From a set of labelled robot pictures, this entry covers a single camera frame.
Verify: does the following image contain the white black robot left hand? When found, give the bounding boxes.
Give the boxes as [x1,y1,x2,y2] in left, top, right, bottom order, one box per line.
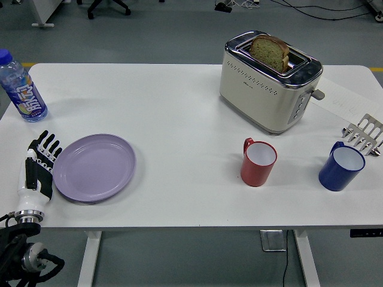
[15,129,63,213]

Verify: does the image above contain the lilac plastic plate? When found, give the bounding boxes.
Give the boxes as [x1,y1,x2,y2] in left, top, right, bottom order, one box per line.
[53,133,137,205]

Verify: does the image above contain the silver floor socket plate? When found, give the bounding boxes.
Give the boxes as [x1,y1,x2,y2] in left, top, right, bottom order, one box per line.
[259,230,287,252]

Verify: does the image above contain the blue-capped drink bottle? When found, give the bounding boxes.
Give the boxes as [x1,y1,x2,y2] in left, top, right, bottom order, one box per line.
[0,48,48,123]

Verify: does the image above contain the white table leg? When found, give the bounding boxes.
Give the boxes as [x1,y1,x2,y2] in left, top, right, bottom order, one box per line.
[292,230,321,287]
[77,230,102,287]

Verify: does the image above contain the white desk leg foot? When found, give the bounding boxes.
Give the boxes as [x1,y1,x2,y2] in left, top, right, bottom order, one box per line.
[28,0,55,29]

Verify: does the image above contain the black office chair base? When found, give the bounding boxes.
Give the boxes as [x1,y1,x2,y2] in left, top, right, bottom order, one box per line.
[87,0,132,20]

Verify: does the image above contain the red enamel mug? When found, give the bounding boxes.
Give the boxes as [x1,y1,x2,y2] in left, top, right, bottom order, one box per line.
[241,137,278,187]

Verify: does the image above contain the cream steel toaster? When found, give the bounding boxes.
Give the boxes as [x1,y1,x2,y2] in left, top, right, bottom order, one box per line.
[218,30,326,135]

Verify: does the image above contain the brown bread slice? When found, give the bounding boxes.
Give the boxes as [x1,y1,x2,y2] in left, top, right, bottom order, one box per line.
[249,34,290,73]

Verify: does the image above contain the blue enamel mug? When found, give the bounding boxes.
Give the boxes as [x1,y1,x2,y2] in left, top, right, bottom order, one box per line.
[318,141,366,191]

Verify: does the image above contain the white paper sheet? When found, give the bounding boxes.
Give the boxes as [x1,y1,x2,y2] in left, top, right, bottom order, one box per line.
[311,75,379,121]

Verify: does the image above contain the steel toast rack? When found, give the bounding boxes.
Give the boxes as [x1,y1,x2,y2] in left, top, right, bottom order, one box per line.
[341,113,383,157]

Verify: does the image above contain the black desk control panel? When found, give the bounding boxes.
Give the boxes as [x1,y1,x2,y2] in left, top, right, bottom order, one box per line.
[350,228,383,238]

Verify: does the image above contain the black power cable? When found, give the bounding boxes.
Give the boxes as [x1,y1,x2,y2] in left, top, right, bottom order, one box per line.
[282,230,290,287]

